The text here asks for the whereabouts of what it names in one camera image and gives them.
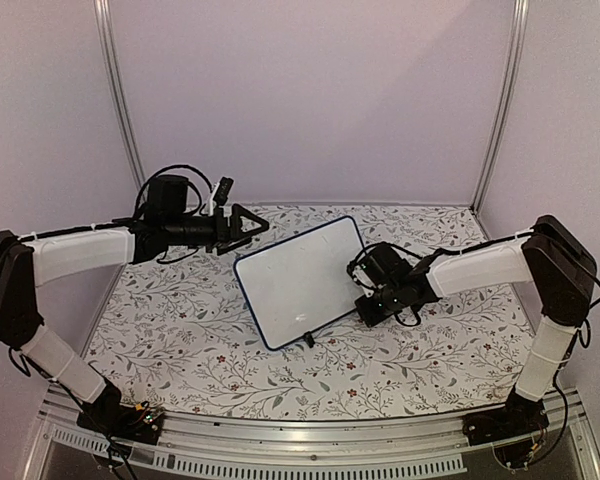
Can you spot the small blue-framed whiteboard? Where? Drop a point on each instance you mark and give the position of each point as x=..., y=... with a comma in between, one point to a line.
x=301, y=284

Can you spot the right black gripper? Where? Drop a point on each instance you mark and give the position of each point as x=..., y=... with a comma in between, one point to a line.
x=368, y=315

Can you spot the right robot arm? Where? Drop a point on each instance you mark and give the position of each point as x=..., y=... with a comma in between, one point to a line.
x=546, y=256

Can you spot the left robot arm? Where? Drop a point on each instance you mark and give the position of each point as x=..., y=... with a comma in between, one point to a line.
x=160, y=220

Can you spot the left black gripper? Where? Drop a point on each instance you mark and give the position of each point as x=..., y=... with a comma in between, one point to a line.
x=223, y=233

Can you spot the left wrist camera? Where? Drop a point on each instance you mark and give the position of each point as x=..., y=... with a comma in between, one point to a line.
x=218, y=196

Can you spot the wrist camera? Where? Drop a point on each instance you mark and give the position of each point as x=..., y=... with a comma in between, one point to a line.
x=360, y=278
x=218, y=196

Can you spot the right aluminium frame post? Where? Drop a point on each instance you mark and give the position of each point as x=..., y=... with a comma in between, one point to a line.
x=512, y=65

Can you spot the front aluminium rail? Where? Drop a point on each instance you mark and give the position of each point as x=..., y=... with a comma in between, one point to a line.
x=418, y=447

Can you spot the aluminium frame post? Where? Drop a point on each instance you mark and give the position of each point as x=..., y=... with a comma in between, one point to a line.
x=512, y=65
x=105, y=28

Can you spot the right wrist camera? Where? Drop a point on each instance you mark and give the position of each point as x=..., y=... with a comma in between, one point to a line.
x=360, y=278

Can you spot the left aluminium frame post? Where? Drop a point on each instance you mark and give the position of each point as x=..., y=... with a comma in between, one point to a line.
x=105, y=28

